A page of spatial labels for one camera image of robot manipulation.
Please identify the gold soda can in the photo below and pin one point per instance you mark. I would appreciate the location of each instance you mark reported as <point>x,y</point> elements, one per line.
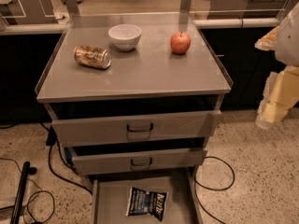
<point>92,57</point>

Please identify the red apple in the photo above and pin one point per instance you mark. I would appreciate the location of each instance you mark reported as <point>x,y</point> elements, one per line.
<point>180,43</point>

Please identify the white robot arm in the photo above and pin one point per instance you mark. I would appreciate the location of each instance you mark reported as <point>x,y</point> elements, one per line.
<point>287,46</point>

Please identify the blue chip bag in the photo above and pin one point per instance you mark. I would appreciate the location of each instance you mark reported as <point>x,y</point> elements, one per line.
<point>142,202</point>

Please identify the white ceramic bowl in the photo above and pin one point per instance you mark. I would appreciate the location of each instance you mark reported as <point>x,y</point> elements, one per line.
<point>125,37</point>

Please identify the black pole stand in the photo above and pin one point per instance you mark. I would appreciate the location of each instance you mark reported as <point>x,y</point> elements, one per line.
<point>26,170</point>

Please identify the middle grey drawer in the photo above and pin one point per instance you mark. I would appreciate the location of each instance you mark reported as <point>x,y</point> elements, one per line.
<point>138,161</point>

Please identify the top grey drawer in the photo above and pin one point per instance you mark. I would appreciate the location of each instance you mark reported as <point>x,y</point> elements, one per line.
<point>129,129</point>

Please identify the bottom grey drawer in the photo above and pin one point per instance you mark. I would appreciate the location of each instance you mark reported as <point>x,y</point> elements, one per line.
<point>110,199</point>

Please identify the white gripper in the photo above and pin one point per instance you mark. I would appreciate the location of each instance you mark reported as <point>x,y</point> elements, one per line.
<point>288,44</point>

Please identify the grey drawer cabinet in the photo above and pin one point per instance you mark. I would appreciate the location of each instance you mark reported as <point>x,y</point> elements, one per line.
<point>150,79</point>

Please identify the grey drawer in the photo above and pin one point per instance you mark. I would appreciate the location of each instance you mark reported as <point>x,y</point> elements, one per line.
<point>129,129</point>
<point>138,161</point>
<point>110,199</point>

